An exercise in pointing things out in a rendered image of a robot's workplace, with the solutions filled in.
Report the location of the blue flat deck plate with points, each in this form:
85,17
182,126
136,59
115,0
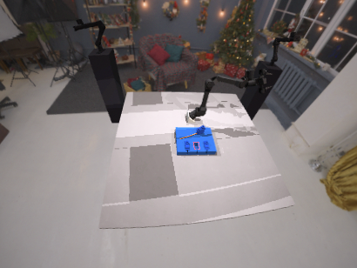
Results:
202,144

